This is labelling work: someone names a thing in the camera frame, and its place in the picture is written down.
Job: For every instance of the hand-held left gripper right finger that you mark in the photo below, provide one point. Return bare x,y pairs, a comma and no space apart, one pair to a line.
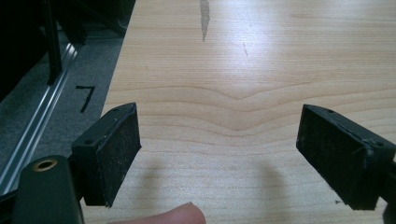
339,155

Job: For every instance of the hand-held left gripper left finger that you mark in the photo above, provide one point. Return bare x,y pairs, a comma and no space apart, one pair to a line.
106,155

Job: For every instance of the aluminium floor rail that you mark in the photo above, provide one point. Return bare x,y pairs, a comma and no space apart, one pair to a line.
40,118

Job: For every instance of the black upright stand pole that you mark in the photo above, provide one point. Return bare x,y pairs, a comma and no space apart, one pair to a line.
53,46

